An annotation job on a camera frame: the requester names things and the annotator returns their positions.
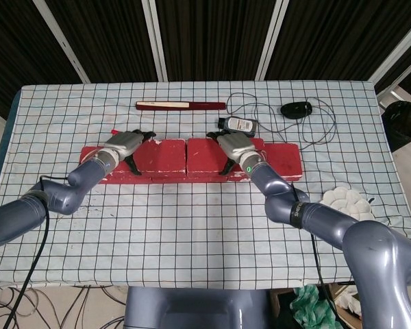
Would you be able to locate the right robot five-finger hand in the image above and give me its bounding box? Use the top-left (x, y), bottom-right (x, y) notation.
top-left (205, 130), bottom-right (257, 177)

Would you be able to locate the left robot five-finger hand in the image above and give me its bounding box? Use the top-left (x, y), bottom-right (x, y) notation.
top-left (103, 129), bottom-right (158, 178)

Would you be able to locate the red painted brick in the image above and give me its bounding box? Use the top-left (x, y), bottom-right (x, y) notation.
top-left (150, 170), bottom-right (231, 184)
top-left (118, 138), bottom-right (188, 174)
top-left (79, 145), bottom-right (155, 185)
top-left (186, 137), bottom-right (265, 173)
top-left (227, 143), bottom-right (304, 182)

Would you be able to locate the small dark ink bottle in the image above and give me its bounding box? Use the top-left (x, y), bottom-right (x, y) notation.
top-left (217, 115), bottom-right (260, 139)

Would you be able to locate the black computer mouse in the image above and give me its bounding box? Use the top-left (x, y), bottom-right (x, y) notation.
top-left (280, 101), bottom-right (313, 120)

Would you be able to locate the checkered white tablecloth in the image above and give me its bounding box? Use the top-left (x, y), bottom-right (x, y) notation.
top-left (0, 81), bottom-right (411, 287)

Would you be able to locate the white flower paint palette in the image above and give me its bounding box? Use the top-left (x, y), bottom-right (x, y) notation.
top-left (320, 186), bottom-right (376, 222)

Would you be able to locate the black trash bag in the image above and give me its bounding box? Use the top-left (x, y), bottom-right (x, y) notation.
top-left (380, 101), bottom-right (411, 152)

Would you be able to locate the grey-blue robot torso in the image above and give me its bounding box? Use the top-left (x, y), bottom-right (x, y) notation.
top-left (123, 286), bottom-right (271, 329)

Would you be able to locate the brown cardboard box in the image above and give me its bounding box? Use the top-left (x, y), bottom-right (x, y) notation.
top-left (270, 289), bottom-right (295, 329)

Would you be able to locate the green plastic bag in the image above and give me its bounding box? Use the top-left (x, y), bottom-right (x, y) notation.
top-left (292, 284), bottom-right (333, 329)

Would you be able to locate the thin black mouse cable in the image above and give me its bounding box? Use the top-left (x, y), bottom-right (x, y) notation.
top-left (225, 92), bottom-right (337, 151)

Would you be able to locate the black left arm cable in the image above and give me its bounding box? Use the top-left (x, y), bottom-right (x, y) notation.
top-left (3, 175), bottom-right (71, 329)

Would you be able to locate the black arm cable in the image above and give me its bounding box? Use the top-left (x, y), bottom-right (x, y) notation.
top-left (3, 175), bottom-right (71, 329)
top-left (292, 183), bottom-right (338, 329)

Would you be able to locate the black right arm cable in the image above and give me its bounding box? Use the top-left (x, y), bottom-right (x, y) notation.
top-left (292, 183), bottom-right (338, 329)

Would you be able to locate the black floor cable bundle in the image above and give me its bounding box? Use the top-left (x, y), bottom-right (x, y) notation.
top-left (0, 283), bottom-right (127, 329)

